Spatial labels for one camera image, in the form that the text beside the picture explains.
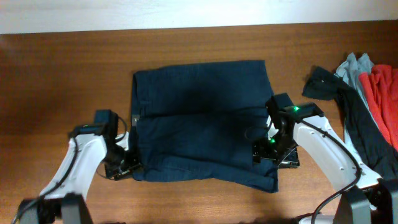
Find black garment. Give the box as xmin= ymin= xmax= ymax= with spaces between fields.
xmin=303 ymin=67 xmax=397 ymax=180

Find navy blue shorts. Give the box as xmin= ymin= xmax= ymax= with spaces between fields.
xmin=129 ymin=60 xmax=278 ymax=193

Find red garment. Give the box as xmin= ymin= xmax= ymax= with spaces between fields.
xmin=359 ymin=65 xmax=397 ymax=150

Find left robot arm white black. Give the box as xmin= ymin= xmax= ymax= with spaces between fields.
xmin=12 ymin=123 xmax=140 ymax=223

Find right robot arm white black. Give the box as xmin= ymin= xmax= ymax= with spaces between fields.
xmin=252 ymin=102 xmax=397 ymax=224

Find light grey garment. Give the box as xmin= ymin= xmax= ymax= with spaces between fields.
xmin=335 ymin=52 xmax=379 ymax=150

